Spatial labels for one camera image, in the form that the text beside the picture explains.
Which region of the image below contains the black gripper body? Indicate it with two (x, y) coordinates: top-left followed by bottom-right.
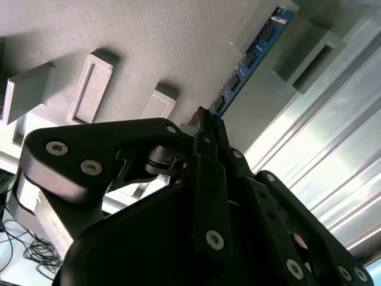
(59, 184), (287, 286)

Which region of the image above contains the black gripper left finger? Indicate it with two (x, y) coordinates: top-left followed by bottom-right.
(19, 106), (235, 263)

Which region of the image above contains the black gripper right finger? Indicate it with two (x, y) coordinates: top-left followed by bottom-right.
(208, 114), (374, 286)

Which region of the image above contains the blue RAM stick white label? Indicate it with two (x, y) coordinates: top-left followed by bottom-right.
(208, 6), (295, 120)

